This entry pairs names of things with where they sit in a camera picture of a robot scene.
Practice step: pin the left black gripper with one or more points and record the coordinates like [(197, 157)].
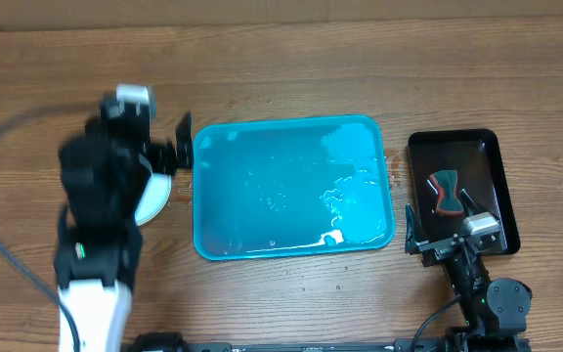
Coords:
[(159, 156)]

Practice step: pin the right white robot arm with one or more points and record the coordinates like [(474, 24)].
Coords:
[(495, 311)]

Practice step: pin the light blue plate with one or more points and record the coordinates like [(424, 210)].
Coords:
[(154, 198)]

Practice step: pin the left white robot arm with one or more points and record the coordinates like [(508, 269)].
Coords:
[(105, 172)]

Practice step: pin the pink and black sponge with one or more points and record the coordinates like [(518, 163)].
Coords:
[(444, 183)]

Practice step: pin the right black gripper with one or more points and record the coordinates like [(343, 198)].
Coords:
[(440, 252)]

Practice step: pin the black rectangular tray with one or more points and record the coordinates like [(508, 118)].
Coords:
[(475, 155)]

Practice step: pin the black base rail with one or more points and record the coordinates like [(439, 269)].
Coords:
[(173, 341)]

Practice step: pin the teal plastic tray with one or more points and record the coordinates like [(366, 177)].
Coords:
[(291, 187)]

